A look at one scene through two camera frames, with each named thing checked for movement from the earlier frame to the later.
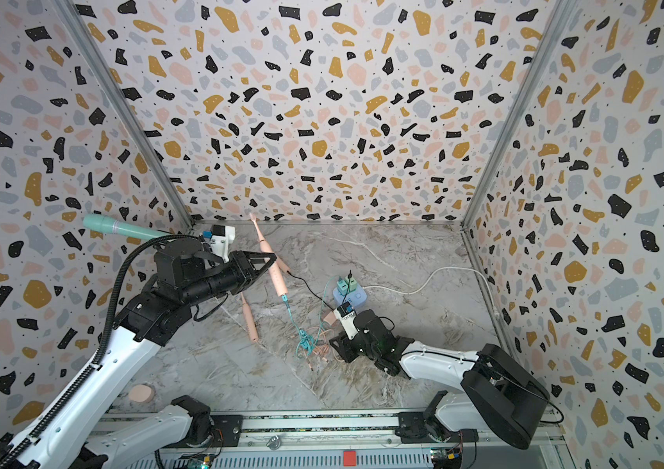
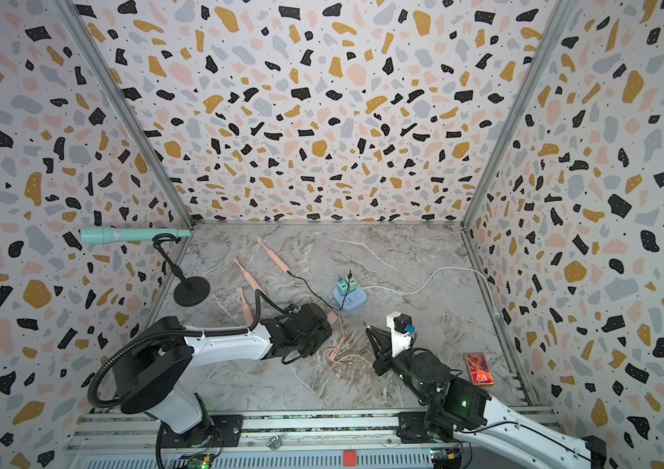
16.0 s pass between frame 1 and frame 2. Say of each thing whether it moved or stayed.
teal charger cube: stayed
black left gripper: moved
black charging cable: stayed
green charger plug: stayed
